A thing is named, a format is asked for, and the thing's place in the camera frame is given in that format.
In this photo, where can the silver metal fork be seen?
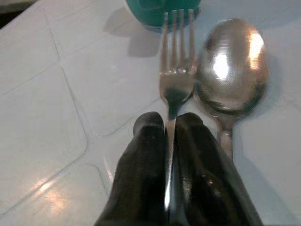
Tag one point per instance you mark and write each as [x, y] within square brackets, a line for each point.
[176, 80]

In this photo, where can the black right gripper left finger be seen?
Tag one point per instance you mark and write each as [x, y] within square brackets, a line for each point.
[138, 169]

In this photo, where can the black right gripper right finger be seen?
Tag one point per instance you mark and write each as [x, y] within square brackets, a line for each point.
[202, 174]

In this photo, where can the silver metal spoon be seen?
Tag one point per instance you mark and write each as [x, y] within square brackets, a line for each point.
[231, 70]

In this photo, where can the teal green cup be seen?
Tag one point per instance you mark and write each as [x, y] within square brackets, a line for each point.
[162, 11]

